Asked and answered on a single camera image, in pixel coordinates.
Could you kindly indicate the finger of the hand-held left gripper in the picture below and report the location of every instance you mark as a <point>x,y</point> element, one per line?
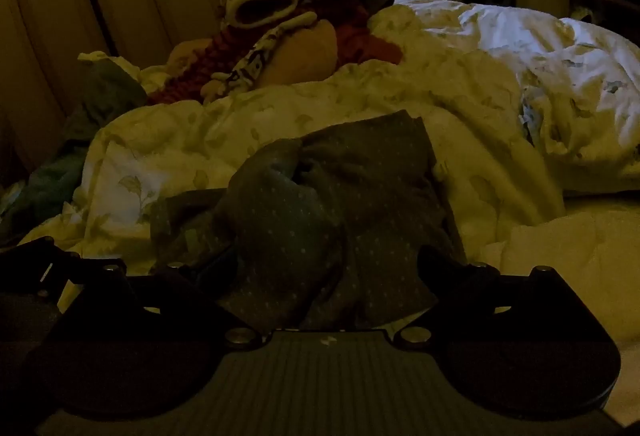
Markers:
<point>40,253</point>

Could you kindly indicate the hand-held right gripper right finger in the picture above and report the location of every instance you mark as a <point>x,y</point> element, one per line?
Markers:
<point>441,270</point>

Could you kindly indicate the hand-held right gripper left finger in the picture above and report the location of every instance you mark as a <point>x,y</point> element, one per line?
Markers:
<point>186,281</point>

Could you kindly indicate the grey dotted shirt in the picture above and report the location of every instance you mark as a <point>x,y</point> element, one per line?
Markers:
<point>325,216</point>

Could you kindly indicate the patterned clothes pile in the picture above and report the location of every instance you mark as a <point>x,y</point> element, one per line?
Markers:
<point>365,43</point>

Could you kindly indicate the white fleece blanket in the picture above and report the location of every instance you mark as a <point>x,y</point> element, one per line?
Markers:
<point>575,266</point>

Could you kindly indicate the teal cloth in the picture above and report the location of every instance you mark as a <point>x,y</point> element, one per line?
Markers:
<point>107,90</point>

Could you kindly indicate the white leaf print duvet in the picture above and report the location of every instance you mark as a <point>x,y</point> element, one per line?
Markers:
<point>400,95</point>

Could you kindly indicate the small white cloth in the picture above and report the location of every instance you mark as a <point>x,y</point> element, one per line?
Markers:
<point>132,68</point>

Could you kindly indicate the orange plush cushion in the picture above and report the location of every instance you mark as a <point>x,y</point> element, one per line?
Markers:
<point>305,50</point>

